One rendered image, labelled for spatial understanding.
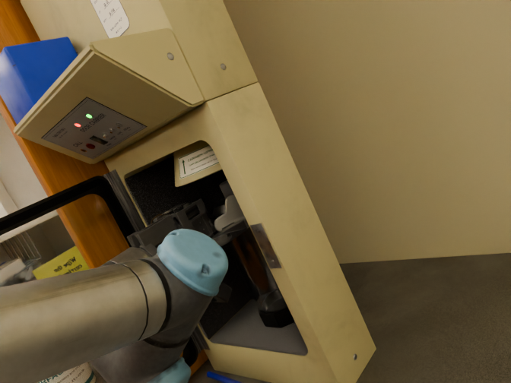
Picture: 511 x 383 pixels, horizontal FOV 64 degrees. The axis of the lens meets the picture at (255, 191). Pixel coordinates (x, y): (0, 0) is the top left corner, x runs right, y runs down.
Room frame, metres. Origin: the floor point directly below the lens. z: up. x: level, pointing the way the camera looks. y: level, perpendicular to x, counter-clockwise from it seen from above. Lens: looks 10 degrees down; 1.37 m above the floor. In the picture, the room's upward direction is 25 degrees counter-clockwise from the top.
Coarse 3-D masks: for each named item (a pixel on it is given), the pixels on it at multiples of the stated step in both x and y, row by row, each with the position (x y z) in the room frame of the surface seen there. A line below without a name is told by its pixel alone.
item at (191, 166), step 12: (192, 144) 0.64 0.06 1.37; (204, 144) 0.64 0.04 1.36; (180, 156) 0.66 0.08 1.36; (192, 156) 0.64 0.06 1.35; (204, 156) 0.63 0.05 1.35; (180, 168) 0.66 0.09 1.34; (192, 168) 0.63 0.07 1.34; (204, 168) 0.62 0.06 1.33; (216, 168) 0.62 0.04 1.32; (180, 180) 0.66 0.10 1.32; (192, 180) 0.63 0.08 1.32
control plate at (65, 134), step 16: (80, 112) 0.58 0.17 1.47; (96, 112) 0.57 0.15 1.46; (112, 112) 0.56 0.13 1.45; (64, 128) 0.63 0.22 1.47; (80, 128) 0.62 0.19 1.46; (96, 128) 0.61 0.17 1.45; (128, 128) 0.60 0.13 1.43; (64, 144) 0.69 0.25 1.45; (80, 144) 0.67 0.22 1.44; (96, 144) 0.66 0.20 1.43; (112, 144) 0.65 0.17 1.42
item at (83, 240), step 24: (48, 216) 0.66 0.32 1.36; (72, 216) 0.69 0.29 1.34; (96, 216) 0.71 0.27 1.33; (0, 240) 0.61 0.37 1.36; (24, 240) 0.63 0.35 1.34; (48, 240) 0.65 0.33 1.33; (72, 240) 0.67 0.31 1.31; (96, 240) 0.70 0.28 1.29; (120, 240) 0.72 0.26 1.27; (0, 264) 0.60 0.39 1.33; (24, 264) 0.62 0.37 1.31; (48, 264) 0.64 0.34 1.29; (72, 264) 0.66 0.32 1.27; (96, 264) 0.68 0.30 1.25
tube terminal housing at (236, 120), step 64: (64, 0) 0.67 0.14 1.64; (128, 0) 0.57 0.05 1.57; (192, 0) 0.57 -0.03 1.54; (192, 64) 0.54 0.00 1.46; (192, 128) 0.57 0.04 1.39; (256, 128) 0.58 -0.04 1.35; (128, 192) 0.75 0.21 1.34; (256, 192) 0.54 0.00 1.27; (320, 256) 0.59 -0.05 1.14; (320, 320) 0.55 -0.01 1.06
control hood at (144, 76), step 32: (160, 32) 0.52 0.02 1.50; (96, 64) 0.48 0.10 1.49; (128, 64) 0.48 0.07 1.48; (160, 64) 0.51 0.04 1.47; (64, 96) 0.55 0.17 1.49; (96, 96) 0.54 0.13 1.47; (128, 96) 0.52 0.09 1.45; (160, 96) 0.51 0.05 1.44; (192, 96) 0.52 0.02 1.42; (32, 128) 0.65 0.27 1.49; (96, 160) 0.73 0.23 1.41
